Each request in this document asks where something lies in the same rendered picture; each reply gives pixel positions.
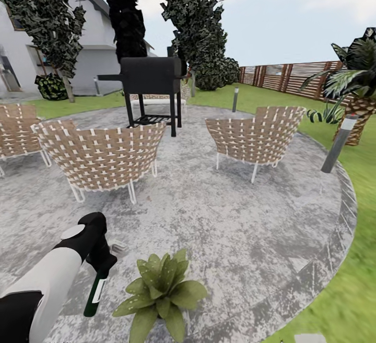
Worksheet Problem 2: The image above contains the insectifuge atomizer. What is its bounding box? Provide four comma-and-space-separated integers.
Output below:
84, 269, 107, 317

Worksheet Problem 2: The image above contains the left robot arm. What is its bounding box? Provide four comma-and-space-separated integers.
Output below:
0, 212, 130, 343

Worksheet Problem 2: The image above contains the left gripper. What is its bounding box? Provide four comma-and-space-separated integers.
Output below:
85, 243, 117, 278

